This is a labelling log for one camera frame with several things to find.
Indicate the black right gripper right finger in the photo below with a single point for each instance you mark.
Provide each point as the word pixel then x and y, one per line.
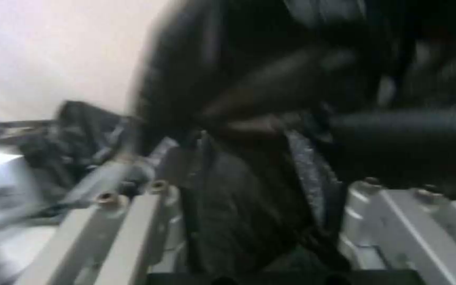
pixel 406 237

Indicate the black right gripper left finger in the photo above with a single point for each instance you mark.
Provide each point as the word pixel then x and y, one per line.
pixel 133 237

